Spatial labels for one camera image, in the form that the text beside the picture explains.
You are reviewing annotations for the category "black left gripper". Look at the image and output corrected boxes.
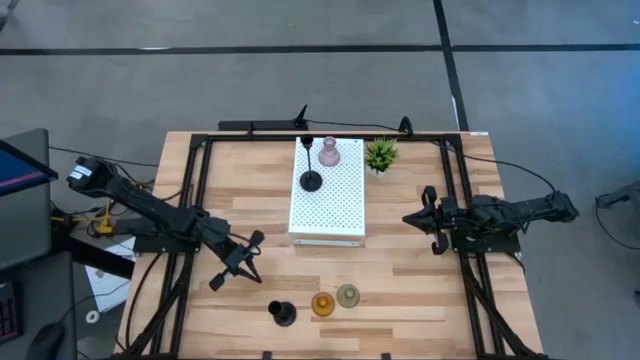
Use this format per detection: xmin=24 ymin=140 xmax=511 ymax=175
xmin=208 ymin=229 xmax=265 ymax=292

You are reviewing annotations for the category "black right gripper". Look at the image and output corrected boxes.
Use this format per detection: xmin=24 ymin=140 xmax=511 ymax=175
xmin=402 ymin=185 xmax=459 ymax=256

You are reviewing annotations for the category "black metal candlestick holder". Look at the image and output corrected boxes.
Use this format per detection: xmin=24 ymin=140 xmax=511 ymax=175
xmin=267 ymin=299 xmax=298 ymax=328
xmin=298 ymin=133 xmax=324 ymax=194

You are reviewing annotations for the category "amber ribbed glass candle holder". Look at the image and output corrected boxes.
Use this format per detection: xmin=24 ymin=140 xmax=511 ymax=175
xmin=310 ymin=291 xmax=336 ymax=318

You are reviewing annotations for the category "pink ribbed glass candle holder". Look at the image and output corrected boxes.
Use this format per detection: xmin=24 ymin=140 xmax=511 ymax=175
xmin=318 ymin=135 xmax=341 ymax=168

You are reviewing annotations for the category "pale green glass candle holder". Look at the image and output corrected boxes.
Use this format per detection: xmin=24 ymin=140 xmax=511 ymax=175
xmin=335 ymin=283 xmax=361 ymax=309

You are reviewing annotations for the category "green plant in white pot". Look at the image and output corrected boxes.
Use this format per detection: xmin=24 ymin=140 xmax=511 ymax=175
xmin=363 ymin=137 xmax=401 ymax=179

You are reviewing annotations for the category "white perforated metal shelf riser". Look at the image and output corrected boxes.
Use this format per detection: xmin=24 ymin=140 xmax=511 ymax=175
xmin=288 ymin=135 xmax=367 ymax=248

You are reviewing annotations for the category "white paper sheet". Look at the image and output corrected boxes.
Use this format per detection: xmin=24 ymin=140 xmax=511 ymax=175
xmin=83 ymin=236 xmax=137 ymax=314

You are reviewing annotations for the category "yellow clamp tool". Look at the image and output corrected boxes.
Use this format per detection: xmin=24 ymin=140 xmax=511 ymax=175
xmin=51 ymin=198 xmax=117 ymax=237

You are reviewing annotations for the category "black computer mouse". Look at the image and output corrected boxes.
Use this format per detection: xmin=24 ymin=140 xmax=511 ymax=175
xmin=26 ymin=322 xmax=67 ymax=360

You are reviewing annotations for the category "grey desk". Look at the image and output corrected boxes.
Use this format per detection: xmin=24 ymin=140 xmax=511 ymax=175
xmin=0 ymin=128 xmax=77 ymax=360

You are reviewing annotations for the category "black keyboard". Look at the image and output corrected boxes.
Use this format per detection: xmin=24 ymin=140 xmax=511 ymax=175
xmin=0 ymin=279 xmax=24 ymax=344

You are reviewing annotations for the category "blue screen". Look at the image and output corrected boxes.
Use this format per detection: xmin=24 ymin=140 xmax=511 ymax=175
xmin=0 ymin=138 xmax=59 ymax=197

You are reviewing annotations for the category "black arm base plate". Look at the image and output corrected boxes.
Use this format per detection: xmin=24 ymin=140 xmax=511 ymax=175
xmin=132 ymin=232 xmax=202 ymax=255
xmin=451 ymin=230 xmax=522 ymax=255

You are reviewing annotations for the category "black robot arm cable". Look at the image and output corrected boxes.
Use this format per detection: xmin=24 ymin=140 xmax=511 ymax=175
xmin=442 ymin=142 xmax=559 ymax=196

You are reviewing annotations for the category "thin black power cable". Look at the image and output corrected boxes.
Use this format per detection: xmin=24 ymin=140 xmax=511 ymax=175
xmin=304 ymin=118 xmax=404 ymax=134

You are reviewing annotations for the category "black metal table frame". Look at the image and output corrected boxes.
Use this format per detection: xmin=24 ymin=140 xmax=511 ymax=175
xmin=114 ymin=130 xmax=551 ymax=360

